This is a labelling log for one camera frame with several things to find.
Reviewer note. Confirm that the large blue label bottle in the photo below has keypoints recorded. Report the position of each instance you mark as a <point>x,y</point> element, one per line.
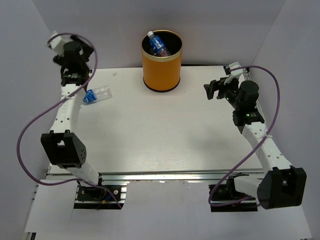
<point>156,43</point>

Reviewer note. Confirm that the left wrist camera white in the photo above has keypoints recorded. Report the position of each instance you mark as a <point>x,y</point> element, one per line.
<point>58,42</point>

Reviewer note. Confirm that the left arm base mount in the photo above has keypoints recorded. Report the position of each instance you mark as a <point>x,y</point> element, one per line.
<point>92,198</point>

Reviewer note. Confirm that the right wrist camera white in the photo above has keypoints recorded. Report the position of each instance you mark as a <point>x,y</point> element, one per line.
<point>235,70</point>

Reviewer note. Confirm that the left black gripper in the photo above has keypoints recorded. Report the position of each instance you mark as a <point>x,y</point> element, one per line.
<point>87,50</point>

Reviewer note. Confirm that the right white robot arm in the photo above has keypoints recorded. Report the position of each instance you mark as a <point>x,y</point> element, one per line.
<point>283,184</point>

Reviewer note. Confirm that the red label water bottle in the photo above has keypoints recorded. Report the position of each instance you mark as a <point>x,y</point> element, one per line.
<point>163,54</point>

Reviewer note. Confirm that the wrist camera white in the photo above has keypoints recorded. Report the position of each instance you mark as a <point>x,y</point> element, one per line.
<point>58,42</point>
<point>235,70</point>

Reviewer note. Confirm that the aluminium table frame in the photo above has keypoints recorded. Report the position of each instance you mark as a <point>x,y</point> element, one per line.
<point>142,135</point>

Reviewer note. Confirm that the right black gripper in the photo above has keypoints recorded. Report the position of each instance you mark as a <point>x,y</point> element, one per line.
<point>214,86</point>

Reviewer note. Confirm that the orange cylindrical bin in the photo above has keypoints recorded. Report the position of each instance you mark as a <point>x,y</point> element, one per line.
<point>162,74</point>

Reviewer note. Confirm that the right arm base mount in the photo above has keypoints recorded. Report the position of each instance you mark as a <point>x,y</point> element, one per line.
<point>222,195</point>

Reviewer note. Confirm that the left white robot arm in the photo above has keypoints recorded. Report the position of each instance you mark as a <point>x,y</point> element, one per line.
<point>61,144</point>

